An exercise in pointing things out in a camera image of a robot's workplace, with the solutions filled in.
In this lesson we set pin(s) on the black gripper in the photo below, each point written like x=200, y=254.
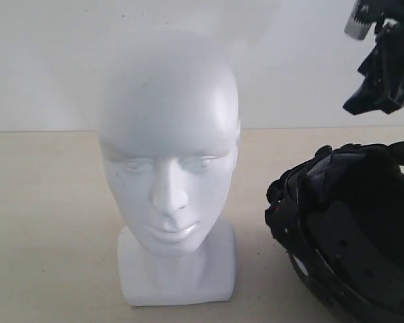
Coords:
x=383, y=69

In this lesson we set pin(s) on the black helmet with tinted visor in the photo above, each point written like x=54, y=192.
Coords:
x=340, y=218

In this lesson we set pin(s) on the white mannequin head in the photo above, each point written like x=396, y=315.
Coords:
x=169, y=132

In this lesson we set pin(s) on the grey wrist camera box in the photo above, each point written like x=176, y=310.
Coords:
x=357, y=23

